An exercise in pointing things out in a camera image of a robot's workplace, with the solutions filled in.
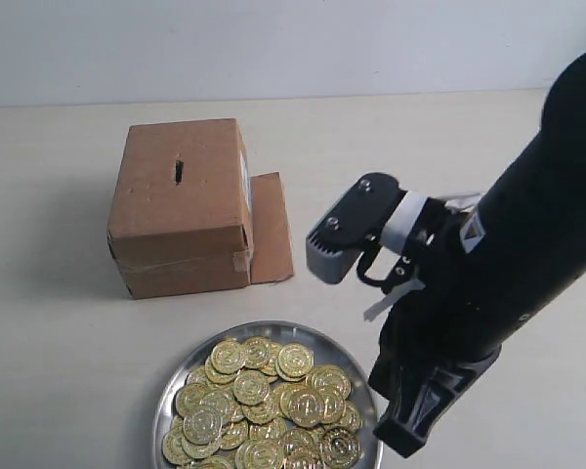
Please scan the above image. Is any gold coin left front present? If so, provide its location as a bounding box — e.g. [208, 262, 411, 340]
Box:
[183, 405, 223, 445]

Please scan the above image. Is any gold coin top right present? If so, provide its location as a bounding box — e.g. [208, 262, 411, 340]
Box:
[276, 343, 314, 381]

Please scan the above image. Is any gold coin top left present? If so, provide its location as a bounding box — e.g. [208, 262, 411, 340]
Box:
[210, 340, 246, 374]

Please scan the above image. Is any round silver metal plate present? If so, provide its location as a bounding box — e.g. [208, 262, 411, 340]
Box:
[150, 320, 382, 468]

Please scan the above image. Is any black camera cable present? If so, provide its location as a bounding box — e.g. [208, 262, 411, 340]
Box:
[355, 243, 401, 289]

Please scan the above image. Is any gold coin bottom right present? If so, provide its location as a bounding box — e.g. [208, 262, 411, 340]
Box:
[319, 428, 361, 469]

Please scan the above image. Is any gold coin top middle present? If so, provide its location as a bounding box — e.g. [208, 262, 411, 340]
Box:
[242, 336, 272, 369]

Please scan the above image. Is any gold coin bottom middle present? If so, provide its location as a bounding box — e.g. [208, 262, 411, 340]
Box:
[234, 439, 284, 469]

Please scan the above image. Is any gold coin centre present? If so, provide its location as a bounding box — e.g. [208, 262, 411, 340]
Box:
[233, 369, 270, 405]

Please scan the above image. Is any cardboard box with slot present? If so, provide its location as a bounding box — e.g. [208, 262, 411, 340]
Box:
[106, 118, 294, 299]

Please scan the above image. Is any black and grey wrist camera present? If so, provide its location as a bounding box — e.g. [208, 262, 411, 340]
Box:
[306, 172, 429, 289]

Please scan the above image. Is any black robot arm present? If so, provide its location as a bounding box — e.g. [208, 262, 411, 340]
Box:
[368, 53, 586, 457]

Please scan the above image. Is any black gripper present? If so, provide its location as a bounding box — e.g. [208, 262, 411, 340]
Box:
[371, 197, 503, 458]

